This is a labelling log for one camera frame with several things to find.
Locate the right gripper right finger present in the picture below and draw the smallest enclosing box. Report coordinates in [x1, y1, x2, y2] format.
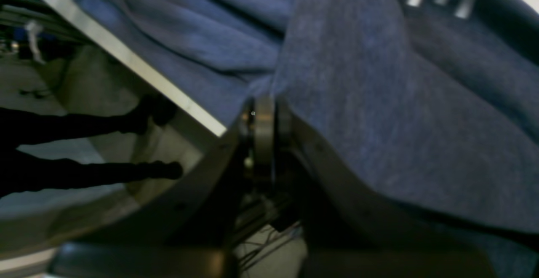
[255, 97, 496, 278]

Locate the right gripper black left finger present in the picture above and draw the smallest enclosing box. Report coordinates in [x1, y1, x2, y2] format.
[46, 100, 254, 278]

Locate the blue grey t-shirt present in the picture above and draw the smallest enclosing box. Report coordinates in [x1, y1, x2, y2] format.
[74, 0, 539, 278]

